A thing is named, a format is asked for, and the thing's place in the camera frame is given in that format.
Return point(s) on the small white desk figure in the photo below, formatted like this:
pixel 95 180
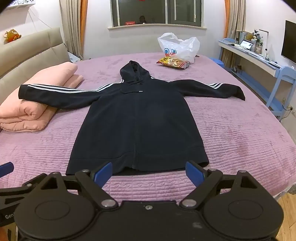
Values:
pixel 266 53

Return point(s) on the blue and white desk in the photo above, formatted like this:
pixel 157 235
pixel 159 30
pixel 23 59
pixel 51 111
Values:
pixel 259 59

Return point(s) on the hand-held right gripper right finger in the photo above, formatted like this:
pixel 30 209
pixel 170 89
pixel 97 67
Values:
pixel 193 173

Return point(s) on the open laptop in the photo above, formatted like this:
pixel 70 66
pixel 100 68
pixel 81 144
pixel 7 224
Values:
pixel 246 44

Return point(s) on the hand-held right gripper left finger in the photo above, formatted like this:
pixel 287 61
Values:
pixel 105 173

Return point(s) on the orange snack packet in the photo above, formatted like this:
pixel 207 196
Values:
pixel 173 63

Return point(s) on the white printed plastic bag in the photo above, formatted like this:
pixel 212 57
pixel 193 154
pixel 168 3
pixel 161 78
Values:
pixel 182 47

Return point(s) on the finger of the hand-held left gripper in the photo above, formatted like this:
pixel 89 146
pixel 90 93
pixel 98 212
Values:
pixel 27 185
pixel 6 168

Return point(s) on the flower vase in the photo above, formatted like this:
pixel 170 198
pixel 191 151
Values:
pixel 257 39

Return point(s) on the black wall television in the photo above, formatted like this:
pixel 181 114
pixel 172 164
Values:
pixel 290 41

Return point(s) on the orange plush toy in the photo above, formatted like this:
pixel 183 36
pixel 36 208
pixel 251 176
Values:
pixel 12 35

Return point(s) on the blue plastic bin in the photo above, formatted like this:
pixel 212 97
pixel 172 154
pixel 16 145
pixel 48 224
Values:
pixel 218 62

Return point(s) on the white wall shelf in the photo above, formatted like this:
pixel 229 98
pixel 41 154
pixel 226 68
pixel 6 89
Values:
pixel 22 3

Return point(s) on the beige padded headboard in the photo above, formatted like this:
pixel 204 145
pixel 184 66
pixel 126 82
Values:
pixel 30 51

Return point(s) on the black striped hoodie jacket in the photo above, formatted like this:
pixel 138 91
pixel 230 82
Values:
pixel 138 115

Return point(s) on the pink folded blanket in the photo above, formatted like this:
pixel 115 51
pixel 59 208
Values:
pixel 25 113

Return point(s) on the dark framed window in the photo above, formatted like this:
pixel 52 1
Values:
pixel 155 11

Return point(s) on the thin white desk lamp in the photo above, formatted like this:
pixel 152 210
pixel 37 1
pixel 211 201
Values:
pixel 266 39

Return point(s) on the row of books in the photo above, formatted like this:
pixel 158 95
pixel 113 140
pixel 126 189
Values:
pixel 242 36

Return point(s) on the orange curtain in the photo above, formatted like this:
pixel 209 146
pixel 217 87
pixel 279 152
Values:
pixel 227 16
pixel 83 23

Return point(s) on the purple quilted bed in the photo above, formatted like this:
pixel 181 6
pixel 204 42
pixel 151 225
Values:
pixel 235 139

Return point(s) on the beige curtain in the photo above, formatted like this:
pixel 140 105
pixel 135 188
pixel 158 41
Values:
pixel 70 25
pixel 238 20

